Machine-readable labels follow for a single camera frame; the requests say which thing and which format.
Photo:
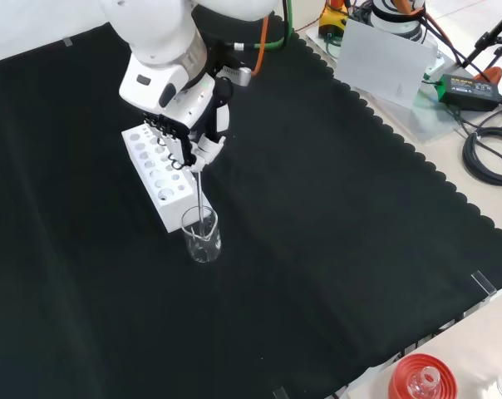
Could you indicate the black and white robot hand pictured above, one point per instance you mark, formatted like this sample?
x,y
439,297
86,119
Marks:
x,y
193,106

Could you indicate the clear glass rod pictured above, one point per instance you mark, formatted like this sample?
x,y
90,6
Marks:
x,y
200,195

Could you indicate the white test tube rack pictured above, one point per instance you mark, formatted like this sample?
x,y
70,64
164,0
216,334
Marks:
x,y
172,203

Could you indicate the clear glass beaker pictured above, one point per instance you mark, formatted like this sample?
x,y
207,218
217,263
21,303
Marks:
x,y
203,245

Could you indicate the clear cloth clip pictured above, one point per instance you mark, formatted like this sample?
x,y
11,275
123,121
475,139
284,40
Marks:
x,y
281,393
67,42
483,283

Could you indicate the yellow stop button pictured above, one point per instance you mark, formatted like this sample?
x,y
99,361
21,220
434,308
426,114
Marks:
x,y
334,23

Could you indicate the black bench cloth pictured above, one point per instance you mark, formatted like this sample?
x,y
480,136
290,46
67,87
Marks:
x,y
276,249

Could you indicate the pale board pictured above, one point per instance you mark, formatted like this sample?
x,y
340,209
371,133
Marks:
x,y
380,62

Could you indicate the black power adapter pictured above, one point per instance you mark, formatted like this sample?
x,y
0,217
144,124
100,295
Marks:
x,y
469,93

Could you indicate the black tripod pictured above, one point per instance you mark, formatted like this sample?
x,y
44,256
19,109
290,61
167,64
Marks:
x,y
481,41

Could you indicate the orange clamp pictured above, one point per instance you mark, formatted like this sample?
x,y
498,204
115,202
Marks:
x,y
494,74

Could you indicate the red ribbed funnel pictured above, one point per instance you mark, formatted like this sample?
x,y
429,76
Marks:
x,y
400,374

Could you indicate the small clear glass flask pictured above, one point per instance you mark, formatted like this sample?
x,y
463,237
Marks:
x,y
425,380

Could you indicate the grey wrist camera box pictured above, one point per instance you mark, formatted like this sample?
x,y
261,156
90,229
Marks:
x,y
240,77

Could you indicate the clear base plate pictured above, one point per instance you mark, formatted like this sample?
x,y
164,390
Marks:
x,y
429,120

